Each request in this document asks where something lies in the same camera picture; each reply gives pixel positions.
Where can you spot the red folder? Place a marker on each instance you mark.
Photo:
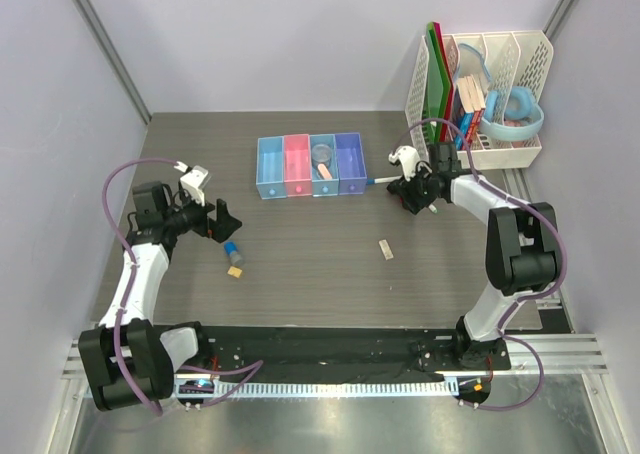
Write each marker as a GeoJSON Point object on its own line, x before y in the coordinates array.
{"type": "Point", "coordinates": [447, 74]}

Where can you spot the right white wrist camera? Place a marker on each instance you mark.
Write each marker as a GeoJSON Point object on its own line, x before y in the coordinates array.
{"type": "Point", "coordinates": [407, 157]}

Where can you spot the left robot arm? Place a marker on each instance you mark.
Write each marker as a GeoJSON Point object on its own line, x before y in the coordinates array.
{"type": "Point", "coordinates": [126, 359]}

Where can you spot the pink drawer box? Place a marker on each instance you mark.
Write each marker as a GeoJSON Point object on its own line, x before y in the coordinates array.
{"type": "Point", "coordinates": [297, 165]}

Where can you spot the yellow sticky note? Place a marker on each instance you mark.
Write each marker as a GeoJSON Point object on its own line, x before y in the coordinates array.
{"type": "Point", "coordinates": [235, 272]}

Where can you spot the blue marker pen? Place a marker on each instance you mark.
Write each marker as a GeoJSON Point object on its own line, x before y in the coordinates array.
{"type": "Point", "coordinates": [382, 180]}

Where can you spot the green folder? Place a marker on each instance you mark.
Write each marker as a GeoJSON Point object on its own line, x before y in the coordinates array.
{"type": "Point", "coordinates": [435, 91]}

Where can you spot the light blue drawer box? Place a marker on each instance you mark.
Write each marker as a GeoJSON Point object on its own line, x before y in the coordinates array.
{"type": "Point", "coordinates": [270, 168]}

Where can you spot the beige eraser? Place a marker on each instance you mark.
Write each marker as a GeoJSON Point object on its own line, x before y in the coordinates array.
{"type": "Point", "coordinates": [385, 249]}

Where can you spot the purple drawer box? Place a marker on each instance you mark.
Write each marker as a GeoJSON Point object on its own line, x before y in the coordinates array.
{"type": "Point", "coordinates": [350, 163]}

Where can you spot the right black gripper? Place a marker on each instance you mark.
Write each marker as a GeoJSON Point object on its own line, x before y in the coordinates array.
{"type": "Point", "coordinates": [410, 199]}

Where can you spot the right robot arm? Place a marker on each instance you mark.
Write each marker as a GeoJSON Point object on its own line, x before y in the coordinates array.
{"type": "Point", "coordinates": [523, 255]}

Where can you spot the pink eraser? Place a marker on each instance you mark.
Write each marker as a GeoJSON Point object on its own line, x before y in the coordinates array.
{"type": "Point", "coordinates": [324, 172]}

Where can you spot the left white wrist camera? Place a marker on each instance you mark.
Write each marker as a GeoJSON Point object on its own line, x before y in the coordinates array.
{"type": "Point", "coordinates": [193, 180]}

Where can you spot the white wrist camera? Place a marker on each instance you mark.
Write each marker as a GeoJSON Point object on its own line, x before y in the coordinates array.
{"type": "Point", "coordinates": [193, 180]}
{"type": "Point", "coordinates": [407, 157]}

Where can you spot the books stack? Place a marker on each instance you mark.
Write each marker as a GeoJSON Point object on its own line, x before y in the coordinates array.
{"type": "Point", "coordinates": [468, 109]}

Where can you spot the clear tape roll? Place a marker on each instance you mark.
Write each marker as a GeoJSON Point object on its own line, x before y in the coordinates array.
{"type": "Point", "coordinates": [321, 154]}

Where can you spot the white file organizer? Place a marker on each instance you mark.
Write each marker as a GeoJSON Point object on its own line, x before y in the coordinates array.
{"type": "Point", "coordinates": [515, 59]}

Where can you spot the blue glue stick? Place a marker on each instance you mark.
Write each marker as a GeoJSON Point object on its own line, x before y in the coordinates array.
{"type": "Point", "coordinates": [235, 257]}

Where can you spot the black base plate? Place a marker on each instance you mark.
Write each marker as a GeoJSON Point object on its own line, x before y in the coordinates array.
{"type": "Point", "coordinates": [346, 355]}

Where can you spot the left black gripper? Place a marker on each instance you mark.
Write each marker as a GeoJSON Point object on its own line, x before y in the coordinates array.
{"type": "Point", "coordinates": [221, 228]}

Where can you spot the white cable duct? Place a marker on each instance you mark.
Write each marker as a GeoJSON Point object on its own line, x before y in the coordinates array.
{"type": "Point", "coordinates": [191, 389]}

